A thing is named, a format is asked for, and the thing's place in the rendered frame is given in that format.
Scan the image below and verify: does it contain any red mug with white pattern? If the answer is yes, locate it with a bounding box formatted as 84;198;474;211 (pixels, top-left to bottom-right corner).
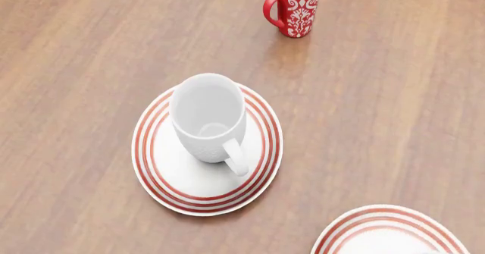
262;0;326;39

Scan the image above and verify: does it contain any white ceramic mug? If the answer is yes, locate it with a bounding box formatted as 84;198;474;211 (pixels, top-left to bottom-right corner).
168;72;250;177

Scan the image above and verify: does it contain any white plate with red rings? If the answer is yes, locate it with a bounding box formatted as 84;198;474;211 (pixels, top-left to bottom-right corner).
309;204;471;254
130;81;284;218

